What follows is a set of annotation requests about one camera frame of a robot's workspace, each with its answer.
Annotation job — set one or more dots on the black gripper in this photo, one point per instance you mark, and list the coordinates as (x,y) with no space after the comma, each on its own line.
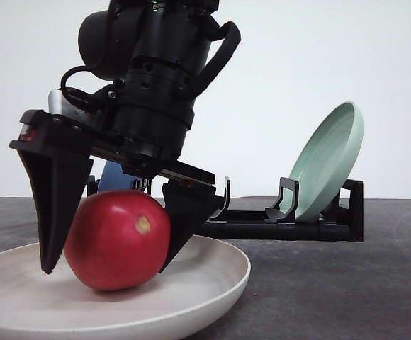
(143,139)

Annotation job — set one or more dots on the red pomegranate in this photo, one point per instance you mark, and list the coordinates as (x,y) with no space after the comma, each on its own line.
(117,239)

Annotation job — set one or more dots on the white plate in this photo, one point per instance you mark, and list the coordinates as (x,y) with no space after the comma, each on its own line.
(201,282)

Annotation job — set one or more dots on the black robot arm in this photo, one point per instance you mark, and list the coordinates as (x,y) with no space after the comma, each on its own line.
(151,56)

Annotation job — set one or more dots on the blue plate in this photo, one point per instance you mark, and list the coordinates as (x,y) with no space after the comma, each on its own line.
(114,178)

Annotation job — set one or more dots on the black plate rack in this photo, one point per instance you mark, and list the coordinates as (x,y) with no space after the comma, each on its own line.
(281,223)

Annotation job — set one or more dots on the green plate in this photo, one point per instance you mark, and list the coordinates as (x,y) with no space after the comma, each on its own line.
(326,161)

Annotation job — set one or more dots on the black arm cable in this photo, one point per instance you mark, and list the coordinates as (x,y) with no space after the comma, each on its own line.
(229,34)

